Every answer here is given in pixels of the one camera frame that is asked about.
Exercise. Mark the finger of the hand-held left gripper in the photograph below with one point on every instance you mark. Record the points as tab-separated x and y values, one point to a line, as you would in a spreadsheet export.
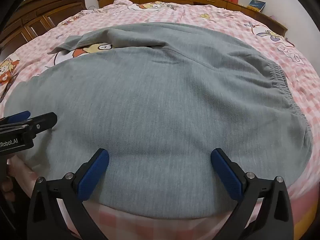
17	117
43	122

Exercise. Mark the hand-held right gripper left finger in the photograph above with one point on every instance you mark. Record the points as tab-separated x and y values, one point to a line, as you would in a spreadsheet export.
93	172

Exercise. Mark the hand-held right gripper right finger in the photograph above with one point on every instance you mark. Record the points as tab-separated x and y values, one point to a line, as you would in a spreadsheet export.
226	172

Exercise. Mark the grey pants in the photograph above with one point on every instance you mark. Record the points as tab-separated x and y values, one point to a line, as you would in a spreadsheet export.
160	105

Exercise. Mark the person's left hand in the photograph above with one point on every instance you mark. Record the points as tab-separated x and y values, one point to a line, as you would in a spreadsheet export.
7	188

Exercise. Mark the dark wooden headboard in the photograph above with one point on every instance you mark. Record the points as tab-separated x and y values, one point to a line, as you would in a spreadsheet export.
37	17

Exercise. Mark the pink checked printed bed sheet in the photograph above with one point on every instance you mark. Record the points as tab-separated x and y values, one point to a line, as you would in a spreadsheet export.
212	22

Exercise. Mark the blue book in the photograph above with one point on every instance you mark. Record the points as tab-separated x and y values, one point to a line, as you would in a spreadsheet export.
256	5

